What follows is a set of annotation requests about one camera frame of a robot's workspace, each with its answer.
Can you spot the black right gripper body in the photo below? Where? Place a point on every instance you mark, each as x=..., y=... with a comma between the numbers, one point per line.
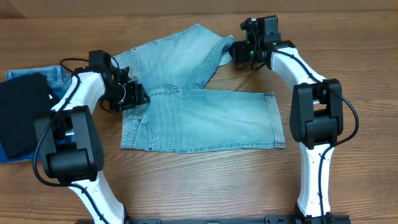
x=235, y=51

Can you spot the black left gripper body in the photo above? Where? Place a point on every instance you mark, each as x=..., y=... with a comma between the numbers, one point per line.
x=135, y=94

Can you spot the light blue denim shorts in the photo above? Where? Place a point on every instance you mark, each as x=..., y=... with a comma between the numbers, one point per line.
x=183, y=116

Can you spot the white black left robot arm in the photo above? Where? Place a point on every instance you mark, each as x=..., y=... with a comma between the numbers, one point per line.
x=69, y=152

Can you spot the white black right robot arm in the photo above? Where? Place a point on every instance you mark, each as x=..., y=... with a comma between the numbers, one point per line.
x=316, y=114

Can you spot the folded blue jeans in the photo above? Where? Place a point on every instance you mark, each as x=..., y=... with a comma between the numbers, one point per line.
x=57, y=77

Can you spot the black folded garment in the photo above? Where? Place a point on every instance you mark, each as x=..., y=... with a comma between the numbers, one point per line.
x=33, y=84

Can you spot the dark blue folded garment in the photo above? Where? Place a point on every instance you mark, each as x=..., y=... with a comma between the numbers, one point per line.
x=18, y=157

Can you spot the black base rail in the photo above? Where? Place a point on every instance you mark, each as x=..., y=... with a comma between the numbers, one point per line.
x=269, y=219

